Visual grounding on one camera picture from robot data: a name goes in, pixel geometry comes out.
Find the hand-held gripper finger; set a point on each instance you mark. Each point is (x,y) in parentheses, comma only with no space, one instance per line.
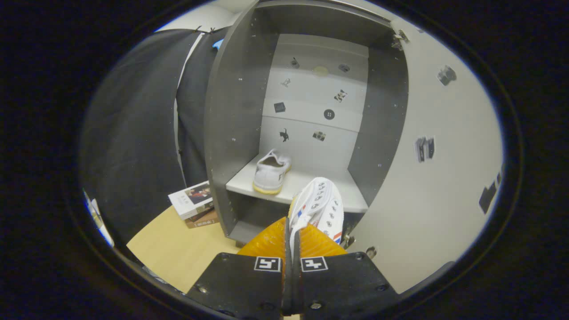
(287,289)
(298,293)

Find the white canvas shoe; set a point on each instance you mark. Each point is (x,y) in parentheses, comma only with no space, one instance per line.
(269,173)
(320,200)

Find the grey shoe cabinet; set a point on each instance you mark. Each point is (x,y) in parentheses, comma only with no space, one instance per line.
(231,111)

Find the beige shoe cabinet door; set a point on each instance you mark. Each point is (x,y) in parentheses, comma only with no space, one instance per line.
(444,178)

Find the brown book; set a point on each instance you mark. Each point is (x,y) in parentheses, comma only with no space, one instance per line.
(204,220)

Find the white book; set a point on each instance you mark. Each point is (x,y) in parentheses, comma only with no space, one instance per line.
(189,200)

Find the black backdrop cloth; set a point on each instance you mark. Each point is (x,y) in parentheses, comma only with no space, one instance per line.
(133,133)

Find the row of small cloth clips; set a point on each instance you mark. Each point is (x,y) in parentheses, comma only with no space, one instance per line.
(198,29)

